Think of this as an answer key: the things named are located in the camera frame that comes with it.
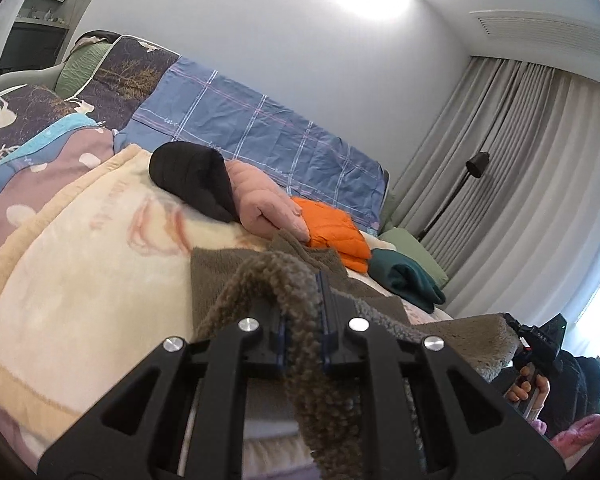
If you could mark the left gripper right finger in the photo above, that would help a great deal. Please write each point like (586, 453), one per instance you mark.
(425, 413)

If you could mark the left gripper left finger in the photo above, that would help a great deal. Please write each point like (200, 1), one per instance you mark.
(179, 414)

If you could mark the brown fleece garment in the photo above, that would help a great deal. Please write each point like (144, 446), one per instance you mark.
(224, 281)

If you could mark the right hand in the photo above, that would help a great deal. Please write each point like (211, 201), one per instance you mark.
(527, 389)

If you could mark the pink right sleeve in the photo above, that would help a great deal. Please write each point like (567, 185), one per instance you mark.
(578, 438)

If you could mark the orange puffer jacket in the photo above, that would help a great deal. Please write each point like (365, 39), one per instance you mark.
(333, 228)

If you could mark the pink puffer jacket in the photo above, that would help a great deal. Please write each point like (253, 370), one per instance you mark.
(263, 207)

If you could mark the dark green garment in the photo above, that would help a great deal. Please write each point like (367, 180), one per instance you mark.
(405, 278)

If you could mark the grey curtain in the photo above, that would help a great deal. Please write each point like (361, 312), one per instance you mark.
(525, 238)

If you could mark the light green cushion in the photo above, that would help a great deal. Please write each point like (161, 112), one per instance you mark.
(407, 245)

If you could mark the cream pink blanket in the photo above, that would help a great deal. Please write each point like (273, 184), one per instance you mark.
(91, 284)

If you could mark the black folded garment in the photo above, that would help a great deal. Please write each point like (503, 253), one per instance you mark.
(197, 176)

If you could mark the black floor lamp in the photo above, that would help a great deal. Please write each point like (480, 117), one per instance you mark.
(474, 168)

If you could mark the blue plaid pillow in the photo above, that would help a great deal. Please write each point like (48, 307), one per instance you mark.
(195, 104)

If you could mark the dark deer-print quilt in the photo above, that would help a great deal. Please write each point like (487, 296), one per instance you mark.
(47, 142)

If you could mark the green pillow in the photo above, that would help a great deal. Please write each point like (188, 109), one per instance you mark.
(81, 64)

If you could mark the grey armchair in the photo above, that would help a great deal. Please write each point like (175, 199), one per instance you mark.
(47, 77)

